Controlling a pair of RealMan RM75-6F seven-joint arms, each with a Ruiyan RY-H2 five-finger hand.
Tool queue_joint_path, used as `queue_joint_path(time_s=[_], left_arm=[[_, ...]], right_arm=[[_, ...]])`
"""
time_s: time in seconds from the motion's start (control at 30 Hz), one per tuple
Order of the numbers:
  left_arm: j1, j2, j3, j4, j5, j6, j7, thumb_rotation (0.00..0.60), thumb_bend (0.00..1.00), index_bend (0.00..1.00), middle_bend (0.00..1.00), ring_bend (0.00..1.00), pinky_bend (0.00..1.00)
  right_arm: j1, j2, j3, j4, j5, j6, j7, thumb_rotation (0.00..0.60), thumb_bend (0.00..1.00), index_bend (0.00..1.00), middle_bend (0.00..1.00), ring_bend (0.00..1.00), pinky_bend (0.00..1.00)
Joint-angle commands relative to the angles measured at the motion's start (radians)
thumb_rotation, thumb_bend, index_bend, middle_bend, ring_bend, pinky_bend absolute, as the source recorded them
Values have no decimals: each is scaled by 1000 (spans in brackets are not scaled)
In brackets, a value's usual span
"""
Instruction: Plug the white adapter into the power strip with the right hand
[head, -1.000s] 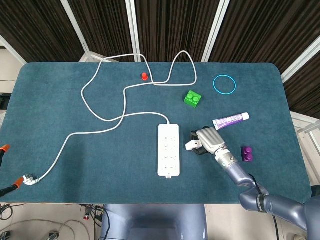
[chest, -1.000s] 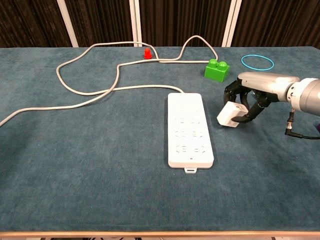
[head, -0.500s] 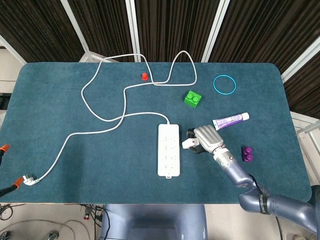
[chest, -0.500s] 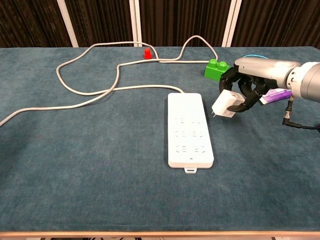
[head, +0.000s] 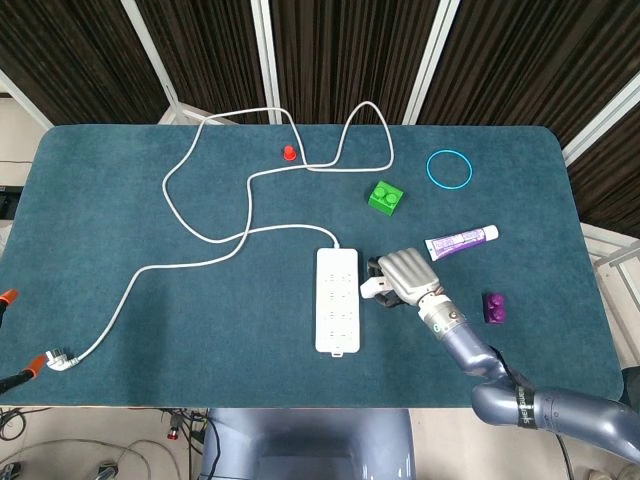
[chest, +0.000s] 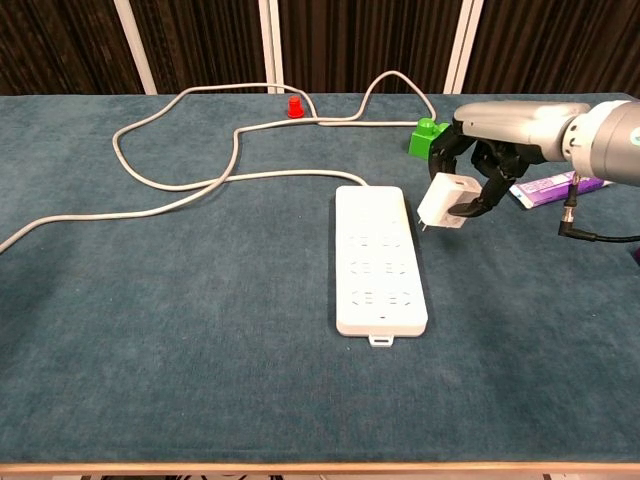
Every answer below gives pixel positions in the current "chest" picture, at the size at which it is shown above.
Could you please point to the small red cap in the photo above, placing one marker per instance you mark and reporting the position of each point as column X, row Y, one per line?
column 295, row 107

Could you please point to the dark ribbed partition panel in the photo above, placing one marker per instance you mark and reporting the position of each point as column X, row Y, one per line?
column 55, row 45
column 560, row 45
column 365, row 35
column 200, row 40

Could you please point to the white plug adapter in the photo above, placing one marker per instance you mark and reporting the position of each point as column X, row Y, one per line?
column 440, row 200

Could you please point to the green building block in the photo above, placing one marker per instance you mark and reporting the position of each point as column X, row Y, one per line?
column 420, row 142

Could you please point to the purple building block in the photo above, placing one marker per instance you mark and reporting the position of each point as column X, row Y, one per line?
column 637, row 255

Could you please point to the white power strip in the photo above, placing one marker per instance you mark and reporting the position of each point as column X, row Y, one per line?
column 380, row 280

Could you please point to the teal table mat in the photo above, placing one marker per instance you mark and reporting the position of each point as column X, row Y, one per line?
column 200, row 325

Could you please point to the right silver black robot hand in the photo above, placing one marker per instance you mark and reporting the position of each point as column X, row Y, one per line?
column 510, row 125

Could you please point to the white partition post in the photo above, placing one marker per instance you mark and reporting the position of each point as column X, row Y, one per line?
column 135, row 45
column 270, row 45
column 462, row 45

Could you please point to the purple white toothpaste tube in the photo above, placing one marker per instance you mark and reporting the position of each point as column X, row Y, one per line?
column 540, row 190

